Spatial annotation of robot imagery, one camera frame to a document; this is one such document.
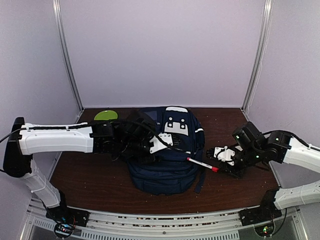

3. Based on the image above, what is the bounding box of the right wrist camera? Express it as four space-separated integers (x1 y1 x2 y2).
206 146 236 166

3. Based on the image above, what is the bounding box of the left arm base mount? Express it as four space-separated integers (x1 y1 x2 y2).
45 207 90 239

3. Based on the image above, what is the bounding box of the left aluminium frame post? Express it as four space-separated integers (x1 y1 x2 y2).
52 0 84 112

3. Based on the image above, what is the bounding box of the red capped marker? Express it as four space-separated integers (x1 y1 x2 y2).
187 157 219 173

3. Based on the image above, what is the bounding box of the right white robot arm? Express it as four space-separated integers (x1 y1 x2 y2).
213 121 320 221

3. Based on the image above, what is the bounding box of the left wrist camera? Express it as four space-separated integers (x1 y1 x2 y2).
149 133 181 154

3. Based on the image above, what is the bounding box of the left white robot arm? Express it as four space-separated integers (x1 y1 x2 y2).
1 112 172 222

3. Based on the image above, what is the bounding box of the green plate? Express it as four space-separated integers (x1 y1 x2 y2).
94 110 118 121

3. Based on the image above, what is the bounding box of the aluminium front rail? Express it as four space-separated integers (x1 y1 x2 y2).
21 203 305 240

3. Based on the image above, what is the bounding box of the navy blue backpack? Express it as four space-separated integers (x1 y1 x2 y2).
126 106 206 195

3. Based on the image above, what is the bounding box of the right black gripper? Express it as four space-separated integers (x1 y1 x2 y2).
217 146 263 180

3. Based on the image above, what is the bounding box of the aluminium frame post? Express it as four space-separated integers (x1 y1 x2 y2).
52 0 84 112
241 0 274 116

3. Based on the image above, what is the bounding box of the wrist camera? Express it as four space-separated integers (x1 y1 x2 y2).
206 146 236 166
149 133 181 154

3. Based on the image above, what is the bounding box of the right aluminium frame post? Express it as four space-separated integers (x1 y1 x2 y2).
241 0 274 116

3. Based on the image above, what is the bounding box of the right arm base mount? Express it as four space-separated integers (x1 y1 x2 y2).
238 206 283 238

